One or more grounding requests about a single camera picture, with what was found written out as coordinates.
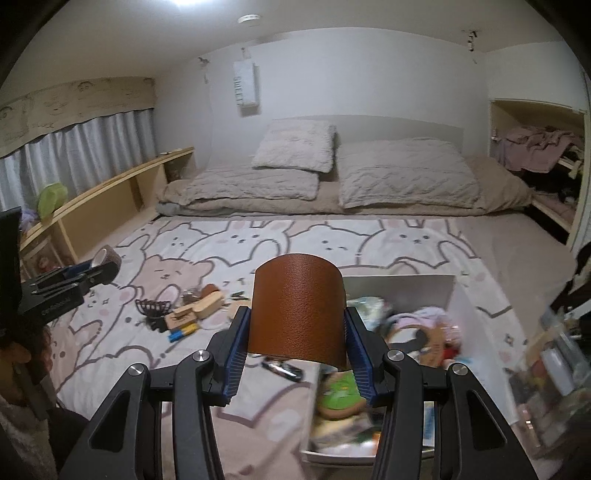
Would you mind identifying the dark hair claw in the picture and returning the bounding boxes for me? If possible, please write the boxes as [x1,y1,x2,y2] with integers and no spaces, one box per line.
[134,299,171,320]

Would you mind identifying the large quilted pillow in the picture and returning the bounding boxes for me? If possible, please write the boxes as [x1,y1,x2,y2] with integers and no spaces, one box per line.
[336,137,483,209]

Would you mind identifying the oblong wooden box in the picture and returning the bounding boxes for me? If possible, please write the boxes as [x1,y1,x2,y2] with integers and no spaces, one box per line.
[194,296,226,320]

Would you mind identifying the brown leather sleeve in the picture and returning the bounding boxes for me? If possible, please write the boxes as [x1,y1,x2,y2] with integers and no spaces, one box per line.
[249,253,346,370]

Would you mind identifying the fluffy grey pillow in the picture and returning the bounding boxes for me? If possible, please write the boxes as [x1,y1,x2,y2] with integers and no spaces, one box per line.
[252,119,337,174]

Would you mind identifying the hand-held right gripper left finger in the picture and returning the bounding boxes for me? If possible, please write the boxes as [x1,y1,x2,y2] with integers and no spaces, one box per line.
[83,307,252,480]

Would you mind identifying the clear plastic storage organizer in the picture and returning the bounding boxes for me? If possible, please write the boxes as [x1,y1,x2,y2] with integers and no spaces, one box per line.
[508,300,591,457]

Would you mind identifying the green plush toy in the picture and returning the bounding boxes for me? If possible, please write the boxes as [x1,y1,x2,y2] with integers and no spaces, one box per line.
[37,182,69,220]

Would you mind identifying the green cartoon packet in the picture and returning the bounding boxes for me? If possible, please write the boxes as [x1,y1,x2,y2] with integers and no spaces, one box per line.
[318,369,370,421]

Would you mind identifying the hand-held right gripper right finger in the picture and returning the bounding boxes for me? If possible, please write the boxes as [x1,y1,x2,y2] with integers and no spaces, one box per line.
[344,305,541,480]

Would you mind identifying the brown tape roll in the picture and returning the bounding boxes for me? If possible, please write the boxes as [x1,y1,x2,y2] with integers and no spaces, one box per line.
[91,244,123,278]

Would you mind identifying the white wardrobe cabinet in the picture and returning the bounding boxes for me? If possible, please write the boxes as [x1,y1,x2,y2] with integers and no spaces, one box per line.
[487,99,591,254]

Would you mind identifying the white cardboard box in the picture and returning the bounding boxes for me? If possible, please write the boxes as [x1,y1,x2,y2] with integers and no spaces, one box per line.
[300,274,527,462]

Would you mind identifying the boxed red white flowers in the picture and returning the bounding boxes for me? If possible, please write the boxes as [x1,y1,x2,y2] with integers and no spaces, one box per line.
[28,240,61,278]

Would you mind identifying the folded beige duvet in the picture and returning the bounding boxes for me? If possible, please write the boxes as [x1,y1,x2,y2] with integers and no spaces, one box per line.
[174,166,321,205]

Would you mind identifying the grey curtain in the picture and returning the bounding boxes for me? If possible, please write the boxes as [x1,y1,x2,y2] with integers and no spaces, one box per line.
[0,108,157,210]

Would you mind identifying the pale pink soft item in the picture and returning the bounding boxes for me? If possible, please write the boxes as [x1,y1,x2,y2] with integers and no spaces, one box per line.
[392,307,448,330]

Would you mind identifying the person's left forearm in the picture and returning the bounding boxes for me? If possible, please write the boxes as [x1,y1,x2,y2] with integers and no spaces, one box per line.
[0,392,61,480]

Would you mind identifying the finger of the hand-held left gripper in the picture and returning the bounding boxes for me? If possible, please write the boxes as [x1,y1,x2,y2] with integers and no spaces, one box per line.
[32,269,117,296]
[34,260,95,283]

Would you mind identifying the carved wooden coaster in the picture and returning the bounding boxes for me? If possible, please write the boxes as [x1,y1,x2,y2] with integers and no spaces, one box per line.
[165,310,195,330]

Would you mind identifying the pink clothes pile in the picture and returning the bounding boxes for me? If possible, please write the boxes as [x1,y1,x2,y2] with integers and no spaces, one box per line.
[492,127,585,171]

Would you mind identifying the blue and yellow marker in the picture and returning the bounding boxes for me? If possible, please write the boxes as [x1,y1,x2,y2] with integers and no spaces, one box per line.
[168,323,199,342]

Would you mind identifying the wooden bedside shelf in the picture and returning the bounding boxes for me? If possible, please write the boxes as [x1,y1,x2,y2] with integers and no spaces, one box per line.
[18,147,195,278]

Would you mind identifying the printed animal blanket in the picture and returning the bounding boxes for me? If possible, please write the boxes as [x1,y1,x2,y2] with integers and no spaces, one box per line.
[41,216,532,480]

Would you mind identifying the dark clothes pile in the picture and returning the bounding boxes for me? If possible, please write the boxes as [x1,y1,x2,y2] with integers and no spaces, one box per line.
[522,157,583,204]

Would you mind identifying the beige printed valance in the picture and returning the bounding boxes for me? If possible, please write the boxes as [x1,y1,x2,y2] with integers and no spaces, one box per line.
[0,78,155,158]

